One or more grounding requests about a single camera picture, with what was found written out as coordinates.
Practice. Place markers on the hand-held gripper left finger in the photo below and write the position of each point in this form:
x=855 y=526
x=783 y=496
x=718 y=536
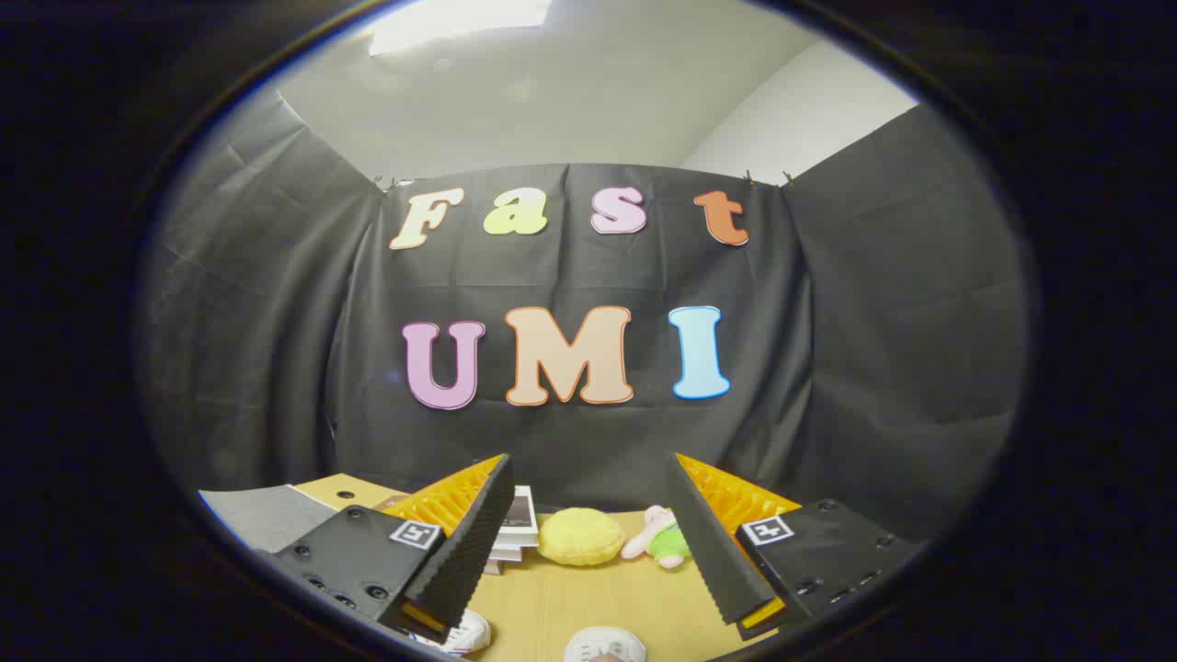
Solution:
x=354 y=556

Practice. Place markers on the white book with portrait cover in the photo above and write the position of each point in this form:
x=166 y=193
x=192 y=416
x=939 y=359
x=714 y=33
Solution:
x=521 y=515

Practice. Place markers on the pink and green plush toy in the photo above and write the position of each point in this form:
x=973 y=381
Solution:
x=664 y=542

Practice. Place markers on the yellow round plush cushion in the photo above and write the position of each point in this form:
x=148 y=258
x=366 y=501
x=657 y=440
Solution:
x=581 y=536

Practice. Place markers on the grey fabric storage box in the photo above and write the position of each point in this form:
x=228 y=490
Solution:
x=267 y=517

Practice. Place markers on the ceiling light panel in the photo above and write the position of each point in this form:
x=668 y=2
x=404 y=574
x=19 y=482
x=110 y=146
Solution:
x=455 y=23

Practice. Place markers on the white canvas shoe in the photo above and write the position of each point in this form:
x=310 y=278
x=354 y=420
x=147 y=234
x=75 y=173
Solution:
x=464 y=633
x=602 y=644

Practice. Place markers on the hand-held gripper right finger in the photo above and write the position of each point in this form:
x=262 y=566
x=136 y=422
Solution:
x=708 y=542

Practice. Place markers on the black backdrop cloth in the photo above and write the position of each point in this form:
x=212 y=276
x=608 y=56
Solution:
x=276 y=349

